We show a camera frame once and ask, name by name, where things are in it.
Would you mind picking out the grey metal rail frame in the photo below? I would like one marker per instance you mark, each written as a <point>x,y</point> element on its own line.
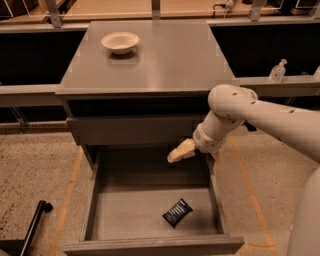
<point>30,93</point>

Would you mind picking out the dark blue rxbar wrapper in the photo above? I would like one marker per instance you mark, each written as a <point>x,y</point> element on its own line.
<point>177,212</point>

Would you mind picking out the open grey middle drawer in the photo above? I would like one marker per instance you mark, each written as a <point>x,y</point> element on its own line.
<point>130,190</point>

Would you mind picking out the closed grey top drawer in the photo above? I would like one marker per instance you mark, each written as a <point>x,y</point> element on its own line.
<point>133,130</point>

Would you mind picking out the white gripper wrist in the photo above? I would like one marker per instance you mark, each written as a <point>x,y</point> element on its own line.
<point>204,143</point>

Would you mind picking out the grey drawer cabinet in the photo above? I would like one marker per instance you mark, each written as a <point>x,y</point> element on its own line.
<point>134,106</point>

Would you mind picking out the white paper bowl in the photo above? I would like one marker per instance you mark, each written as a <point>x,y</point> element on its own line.
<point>120,43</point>

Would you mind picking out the clear sanitizer pump bottle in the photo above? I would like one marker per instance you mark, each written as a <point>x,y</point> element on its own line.
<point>278,71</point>

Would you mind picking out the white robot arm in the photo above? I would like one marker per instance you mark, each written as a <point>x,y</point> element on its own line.
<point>298,128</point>

